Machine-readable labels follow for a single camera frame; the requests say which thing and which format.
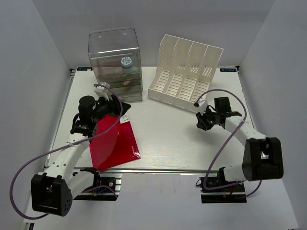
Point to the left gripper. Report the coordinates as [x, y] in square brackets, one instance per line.
[113, 105]

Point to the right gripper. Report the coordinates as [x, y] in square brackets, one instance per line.
[201, 122]

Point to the pink stapler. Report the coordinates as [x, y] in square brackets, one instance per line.
[126, 83]

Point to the red plastic folder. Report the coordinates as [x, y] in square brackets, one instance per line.
[116, 147]

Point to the clear plastic drawer cabinet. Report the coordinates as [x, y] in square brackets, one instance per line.
[106, 48]

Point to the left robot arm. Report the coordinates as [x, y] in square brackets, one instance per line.
[96, 122]

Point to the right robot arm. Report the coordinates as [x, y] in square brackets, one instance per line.
[262, 157]

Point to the white file organizer rack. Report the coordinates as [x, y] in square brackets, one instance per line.
[185, 70]

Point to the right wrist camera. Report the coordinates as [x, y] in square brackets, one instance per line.
[200, 106]

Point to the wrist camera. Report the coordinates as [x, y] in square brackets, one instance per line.
[200, 106]
[101, 90]

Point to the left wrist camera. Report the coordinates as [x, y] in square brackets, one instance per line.
[101, 90]

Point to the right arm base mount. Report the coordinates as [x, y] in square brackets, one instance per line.
[230, 195]

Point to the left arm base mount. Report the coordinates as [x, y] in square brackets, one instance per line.
[107, 189]

